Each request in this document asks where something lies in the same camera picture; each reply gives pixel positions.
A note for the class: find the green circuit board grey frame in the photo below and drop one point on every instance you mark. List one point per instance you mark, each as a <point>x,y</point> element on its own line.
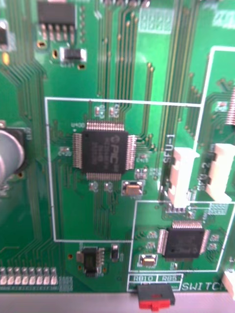
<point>110,85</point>

